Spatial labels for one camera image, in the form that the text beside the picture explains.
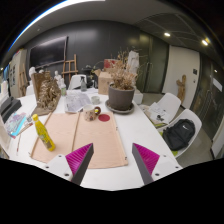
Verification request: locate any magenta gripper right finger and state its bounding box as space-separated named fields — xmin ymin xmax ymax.
xmin=132 ymin=143 xmax=160 ymax=185

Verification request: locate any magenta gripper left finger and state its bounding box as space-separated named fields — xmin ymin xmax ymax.
xmin=65 ymin=143 xmax=94 ymax=185

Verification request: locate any pink bamboo table mat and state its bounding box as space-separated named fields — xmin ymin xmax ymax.
xmin=31 ymin=112 xmax=128 ymax=169

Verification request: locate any black backpack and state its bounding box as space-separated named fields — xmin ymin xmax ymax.
xmin=162 ymin=119 xmax=195 ymax=151

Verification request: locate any yellow plastic bottle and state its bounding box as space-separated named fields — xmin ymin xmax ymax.
xmin=32 ymin=114 xmax=55 ymax=151

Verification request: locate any dark red round coaster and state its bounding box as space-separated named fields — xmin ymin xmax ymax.
xmin=98 ymin=114 xmax=110 ymax=122

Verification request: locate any white chair with papers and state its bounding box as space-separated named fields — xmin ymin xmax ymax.
xmin=142 ymin=93 xmax=181 ymax=128

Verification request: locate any floral ceramic mug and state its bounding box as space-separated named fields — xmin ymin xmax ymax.
xmin=83 ymin=104 xmax=101 ymax=121

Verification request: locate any grey round plant saucer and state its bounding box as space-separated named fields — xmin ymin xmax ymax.
xmin=105 ymin=100 xmax=134 ymax=114

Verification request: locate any white chair with backpack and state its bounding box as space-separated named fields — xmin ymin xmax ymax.
xmin=158 ymin=109 xmax=202 ymax=158

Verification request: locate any small white cup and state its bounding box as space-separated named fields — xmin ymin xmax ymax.
xmin=91 ymin=96 xmax=100 ymax=105

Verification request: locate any colourful booklet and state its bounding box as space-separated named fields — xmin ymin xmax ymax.
xmin=5 ymin=112 xmax=32 ymax=138

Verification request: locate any carved wooden sculpture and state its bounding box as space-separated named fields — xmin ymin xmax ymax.
xmin=31 ymin=71 xmax=61 ymax=116

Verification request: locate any grey pot with dried plant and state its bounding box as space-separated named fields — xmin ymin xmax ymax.
xmin=108 ymin=51 xmax=137 ymax=110

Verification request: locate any clear spray bottle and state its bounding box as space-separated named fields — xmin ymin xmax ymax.
xmin=81 ymin=76 xmax=87 ymax=92

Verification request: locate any white chair behind table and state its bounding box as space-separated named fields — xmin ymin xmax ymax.
xmin=68 ymin=74 xmax=87 ymax=90

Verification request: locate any cardboard box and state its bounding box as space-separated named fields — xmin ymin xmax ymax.
xmin=98 ymin=72 xmax=112 ymax=95

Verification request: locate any white plaster bust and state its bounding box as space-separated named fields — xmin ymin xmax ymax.
xmin=29 ymin=67 xmax=36 ymax=80

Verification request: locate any wooden easel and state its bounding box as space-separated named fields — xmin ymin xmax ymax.
xmin=62 ymin=55 xmax=78 ymax=78

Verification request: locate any black wall screen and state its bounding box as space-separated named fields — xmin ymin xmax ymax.
xmin=30 ymin=36 xmax=67 ymax=68

